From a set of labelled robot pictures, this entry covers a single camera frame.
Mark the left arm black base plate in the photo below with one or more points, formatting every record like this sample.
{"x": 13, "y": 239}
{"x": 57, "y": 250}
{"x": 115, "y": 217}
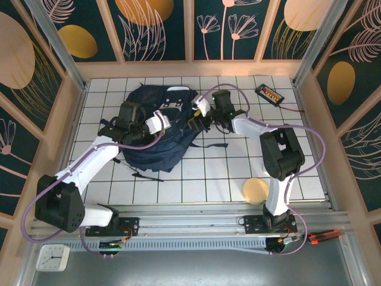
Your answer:
{"x": 131, "y": 223}

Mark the aluminium frame post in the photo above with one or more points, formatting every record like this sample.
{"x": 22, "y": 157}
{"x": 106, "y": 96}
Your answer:
{"x": 59, "y": 47}
{"x": 315, "y": 41}

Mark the thin black pen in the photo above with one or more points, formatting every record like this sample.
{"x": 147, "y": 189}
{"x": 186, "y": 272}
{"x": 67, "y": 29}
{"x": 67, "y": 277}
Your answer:
{"x": 147, "y": 177}

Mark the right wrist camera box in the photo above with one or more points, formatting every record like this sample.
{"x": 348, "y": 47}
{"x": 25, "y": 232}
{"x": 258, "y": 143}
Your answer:
{"x": 201, "y": 105}

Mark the black charger board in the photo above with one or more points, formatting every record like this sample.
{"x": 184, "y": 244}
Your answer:
{"x": 269, "y": 93}

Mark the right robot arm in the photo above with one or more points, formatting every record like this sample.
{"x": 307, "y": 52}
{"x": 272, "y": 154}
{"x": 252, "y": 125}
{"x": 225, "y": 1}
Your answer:
{"x": 276, "y": 196}

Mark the navy blue backpack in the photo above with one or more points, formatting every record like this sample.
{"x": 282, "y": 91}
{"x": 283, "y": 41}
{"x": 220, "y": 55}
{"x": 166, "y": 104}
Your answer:
{"x": 160, "y": 143}

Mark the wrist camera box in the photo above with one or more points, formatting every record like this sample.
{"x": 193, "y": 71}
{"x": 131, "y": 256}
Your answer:
{"x": 201, "y": 105}
{"x": 157, "y": 122}

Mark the round tan wooden disc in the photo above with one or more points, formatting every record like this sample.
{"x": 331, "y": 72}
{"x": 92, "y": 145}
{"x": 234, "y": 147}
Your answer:
{"x": 255, "y": 190}

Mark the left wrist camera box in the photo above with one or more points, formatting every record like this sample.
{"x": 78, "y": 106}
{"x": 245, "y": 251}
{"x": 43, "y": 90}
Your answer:
{"x": 157, "y": 122}

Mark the aluminium mounting rail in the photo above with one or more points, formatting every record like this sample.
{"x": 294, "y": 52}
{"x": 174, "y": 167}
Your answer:
{"x": 190, "y": 220}

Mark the white square clock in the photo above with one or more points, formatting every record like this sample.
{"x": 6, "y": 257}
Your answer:
{"x": 53, "y": 257}

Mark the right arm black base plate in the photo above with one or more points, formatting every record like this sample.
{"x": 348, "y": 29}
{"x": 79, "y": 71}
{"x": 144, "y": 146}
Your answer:
{"x": 253, "y": 223}

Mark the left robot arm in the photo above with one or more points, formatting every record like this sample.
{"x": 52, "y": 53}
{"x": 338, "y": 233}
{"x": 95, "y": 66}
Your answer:
{"x": 89, "y": 161}

